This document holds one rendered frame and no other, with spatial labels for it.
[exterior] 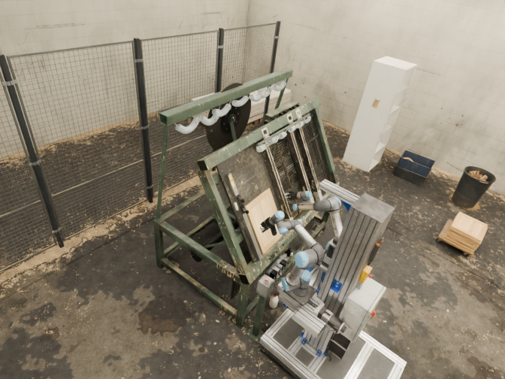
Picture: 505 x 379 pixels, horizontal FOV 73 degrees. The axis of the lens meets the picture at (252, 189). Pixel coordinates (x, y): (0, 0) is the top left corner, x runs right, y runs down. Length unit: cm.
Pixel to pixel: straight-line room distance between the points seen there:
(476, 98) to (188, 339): 648
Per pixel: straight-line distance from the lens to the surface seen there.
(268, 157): 364
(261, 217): 356
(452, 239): 602
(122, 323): 422
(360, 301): 306
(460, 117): 790
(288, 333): 392
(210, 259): 365
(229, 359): 394
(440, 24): 774
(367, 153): 708
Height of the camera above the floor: 351
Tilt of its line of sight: 36 degrees down
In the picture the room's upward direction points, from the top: 8 degrees clockwise
